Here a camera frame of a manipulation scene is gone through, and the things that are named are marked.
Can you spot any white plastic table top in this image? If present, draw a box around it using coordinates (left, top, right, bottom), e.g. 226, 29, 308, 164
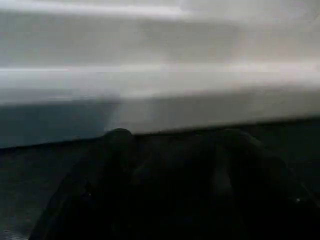
0, 0, 320, 148

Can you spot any black plastic mat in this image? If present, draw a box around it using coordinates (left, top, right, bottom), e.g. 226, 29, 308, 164
0, 117, 320, 240

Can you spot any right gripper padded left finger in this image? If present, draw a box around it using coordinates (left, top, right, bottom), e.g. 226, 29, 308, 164
30, 128, 138, 240

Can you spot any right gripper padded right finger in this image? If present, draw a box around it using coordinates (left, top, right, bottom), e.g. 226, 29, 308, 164
215, 128, 320, 240

